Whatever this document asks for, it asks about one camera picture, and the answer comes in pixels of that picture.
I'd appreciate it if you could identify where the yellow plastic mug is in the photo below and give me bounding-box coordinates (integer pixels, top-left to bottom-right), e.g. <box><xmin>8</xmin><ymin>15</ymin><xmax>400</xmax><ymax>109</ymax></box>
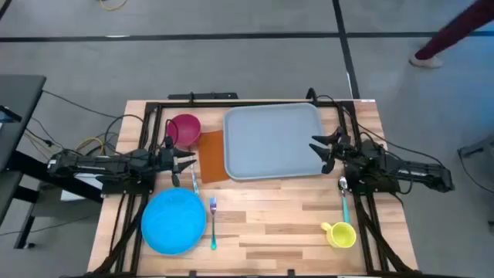
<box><xmin>320</xmin><ymin>221</ymin><xmax>357</xmax><ymax>249</ymax></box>

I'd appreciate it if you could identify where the orange cloth napkin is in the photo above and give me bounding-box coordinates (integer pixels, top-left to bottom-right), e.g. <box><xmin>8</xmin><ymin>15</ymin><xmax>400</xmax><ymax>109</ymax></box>
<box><xmin>198</xmin><ymin>130</ymin><xmax>231</xmax><ymax>184</ymax></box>

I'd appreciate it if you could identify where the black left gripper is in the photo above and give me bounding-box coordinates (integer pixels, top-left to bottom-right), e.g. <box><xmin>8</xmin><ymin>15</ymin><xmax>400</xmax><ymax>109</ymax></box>
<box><xmin>157</xmin><ymin>147</ymin><xmax>198</xmax><ymax>175</ymax></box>

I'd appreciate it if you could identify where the yellow cable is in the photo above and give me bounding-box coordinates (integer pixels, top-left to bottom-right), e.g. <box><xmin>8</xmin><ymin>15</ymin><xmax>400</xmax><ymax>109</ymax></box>
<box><xmin>99</xmin><ymin>0</ymin><xmax>129</xmax><ymax>12</ymax></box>
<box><xmin>75</xmin><ymin>136</ymin><xmax>106</xmax><ymax>156</ymax></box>

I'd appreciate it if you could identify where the magenta plastic bowl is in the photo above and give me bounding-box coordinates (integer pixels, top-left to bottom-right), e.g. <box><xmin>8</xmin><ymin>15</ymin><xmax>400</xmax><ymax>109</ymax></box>
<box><xmin>166</xmin><ymin>113</ymin><xmax>202</xmax><ymax>150</ymax></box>

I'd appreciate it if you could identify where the person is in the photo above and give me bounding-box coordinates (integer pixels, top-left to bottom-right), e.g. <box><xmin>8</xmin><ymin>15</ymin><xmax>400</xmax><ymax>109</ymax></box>
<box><xmin>408</xmin><ymin>0</ymin><xmax>494</xmax><ymax>70</ymax></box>

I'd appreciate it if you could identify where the grey floor stand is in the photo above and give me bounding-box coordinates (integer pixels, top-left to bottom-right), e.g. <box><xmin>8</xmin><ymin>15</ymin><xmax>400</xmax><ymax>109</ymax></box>
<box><xmin>457</xmin><ymin>134</ymin><xmax>494</xmax><ymax>163</ymax></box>

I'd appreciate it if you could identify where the white box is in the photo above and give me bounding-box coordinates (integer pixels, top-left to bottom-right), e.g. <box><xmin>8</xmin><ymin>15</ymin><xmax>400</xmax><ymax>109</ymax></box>
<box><xmin>60</xmin><ymin>172</ymin><xmax>104</xmax><ymax>202</ymax></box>

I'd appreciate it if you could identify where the black aluminium table frame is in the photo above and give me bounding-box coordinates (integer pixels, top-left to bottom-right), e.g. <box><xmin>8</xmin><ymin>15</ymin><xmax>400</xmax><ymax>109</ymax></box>
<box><xmin>76</xmin><ymin>98</ymin><xmax>424</xmax><ymax>278</ymax></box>

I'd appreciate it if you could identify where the black cable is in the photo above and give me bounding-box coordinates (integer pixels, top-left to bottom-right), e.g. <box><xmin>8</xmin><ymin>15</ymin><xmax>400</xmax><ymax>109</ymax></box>
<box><xmin>41</xmin><ymin>89</ymin><xmax>147</xmax><ymax>155</ymax></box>
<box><xmin>341</xmin><ymin>106</ymin><xmax>445</xmax><ymax>168</ymax></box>

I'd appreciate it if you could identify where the black desk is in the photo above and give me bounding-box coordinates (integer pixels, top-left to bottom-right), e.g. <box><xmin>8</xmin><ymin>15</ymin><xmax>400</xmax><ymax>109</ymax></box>
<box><xmin>0</xmin><ymin>74</ymin><xmax>47</xmax><ymax>250</ymax></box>

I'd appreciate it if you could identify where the grey plastic tray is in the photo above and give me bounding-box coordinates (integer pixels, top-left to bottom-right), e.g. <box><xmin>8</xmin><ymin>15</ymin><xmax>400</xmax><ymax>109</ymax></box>
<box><xmin>222</xmin><ymin>102</ymin><xmax>327</xmax><ymax>181</ymax></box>

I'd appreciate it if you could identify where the spoon with teal handle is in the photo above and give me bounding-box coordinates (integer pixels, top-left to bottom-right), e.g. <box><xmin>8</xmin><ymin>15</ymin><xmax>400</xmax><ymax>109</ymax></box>
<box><xmin>338</xmin><ymin>176</ymin><xmax>351</xmax><ymax>225</ymax></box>

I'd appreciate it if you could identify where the iridescent metal fork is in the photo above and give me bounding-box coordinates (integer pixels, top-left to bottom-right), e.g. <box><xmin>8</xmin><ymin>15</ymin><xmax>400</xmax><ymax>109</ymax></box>
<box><xmin>209</xmin><ymin>197</ymin><xmax>218</xmax><ymax>251</ymax></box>

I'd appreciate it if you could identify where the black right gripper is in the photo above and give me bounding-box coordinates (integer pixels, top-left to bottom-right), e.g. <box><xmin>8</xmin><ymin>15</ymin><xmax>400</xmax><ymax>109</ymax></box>
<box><xmin>308</xmin><ymin>128</ymin><xmax>353</xmax><ymax>175</ymax></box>

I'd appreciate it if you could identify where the knife with light blue handle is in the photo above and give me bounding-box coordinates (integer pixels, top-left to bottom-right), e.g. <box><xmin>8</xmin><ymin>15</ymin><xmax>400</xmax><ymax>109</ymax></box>
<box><xmin>190</xmin><ymin>164</ymin><xmax>201</xmax><ymax>197</ymax></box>

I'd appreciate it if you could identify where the blue plastic plate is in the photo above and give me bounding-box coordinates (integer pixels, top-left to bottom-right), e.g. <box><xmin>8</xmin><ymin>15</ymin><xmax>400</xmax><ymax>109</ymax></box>
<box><xmin>140</xmin><ymin>188</ymin><xmax>208</xmax><ymax>256</ymax></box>

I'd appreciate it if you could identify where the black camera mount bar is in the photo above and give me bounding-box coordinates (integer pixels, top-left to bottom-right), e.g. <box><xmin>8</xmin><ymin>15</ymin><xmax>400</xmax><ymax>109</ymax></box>
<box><xmin>167</xmin><ymin>91</ymin><xmax>239</xmax><ymax>102</ymax></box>

